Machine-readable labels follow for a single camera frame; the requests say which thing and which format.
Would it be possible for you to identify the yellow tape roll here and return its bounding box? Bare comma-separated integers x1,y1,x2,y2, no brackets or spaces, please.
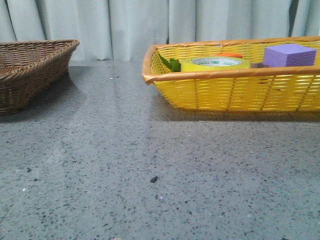
180,56,251,72

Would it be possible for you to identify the orange toy carrot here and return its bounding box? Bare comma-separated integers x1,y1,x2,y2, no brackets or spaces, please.
158,52,243,72

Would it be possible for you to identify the small black debris crumb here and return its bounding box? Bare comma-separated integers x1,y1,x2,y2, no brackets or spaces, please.
150,176,158,183

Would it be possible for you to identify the white curtain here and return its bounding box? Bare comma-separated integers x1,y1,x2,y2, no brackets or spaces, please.
0,0,320,61

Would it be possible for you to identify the brown toy object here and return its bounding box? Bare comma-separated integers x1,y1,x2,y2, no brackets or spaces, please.
250,62,269,69

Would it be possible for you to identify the yellow woven plastic basket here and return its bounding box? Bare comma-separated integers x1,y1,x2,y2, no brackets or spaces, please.
142,36,320,112

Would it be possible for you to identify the purple foam block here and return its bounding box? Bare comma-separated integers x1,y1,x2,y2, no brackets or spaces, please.
263,43,317,68

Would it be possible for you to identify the brown wicker basket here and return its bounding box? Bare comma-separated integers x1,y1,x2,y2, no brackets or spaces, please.
0,39,80,115

